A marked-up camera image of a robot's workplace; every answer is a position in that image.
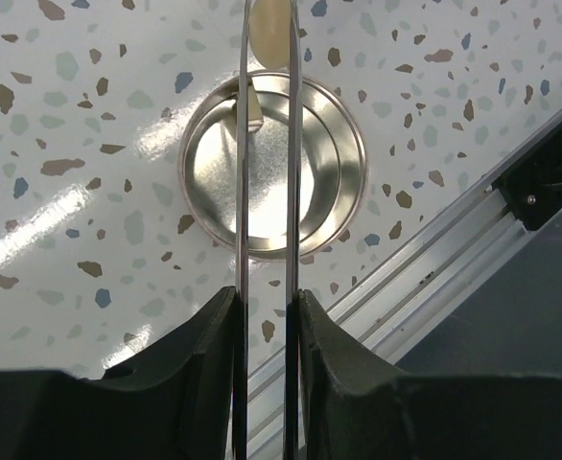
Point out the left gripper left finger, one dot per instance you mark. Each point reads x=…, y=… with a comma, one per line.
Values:
x=169, y=401

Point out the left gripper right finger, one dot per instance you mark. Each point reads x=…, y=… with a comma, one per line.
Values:
x=358, y=406

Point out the silver metal tweezers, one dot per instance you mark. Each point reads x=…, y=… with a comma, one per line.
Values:
x=240, y=350

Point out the white square chocolate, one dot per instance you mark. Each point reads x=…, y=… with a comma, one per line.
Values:
x=255, y=117

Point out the white oval chocolate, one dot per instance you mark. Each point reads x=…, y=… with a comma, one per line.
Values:
x=269, y=32

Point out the round silver tin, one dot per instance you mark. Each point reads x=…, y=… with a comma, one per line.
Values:
x=333, y=166

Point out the aluminium front rail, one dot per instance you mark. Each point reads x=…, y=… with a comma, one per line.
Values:
x=409, y=294

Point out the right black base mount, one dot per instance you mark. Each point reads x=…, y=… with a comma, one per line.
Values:
x=532, y=186

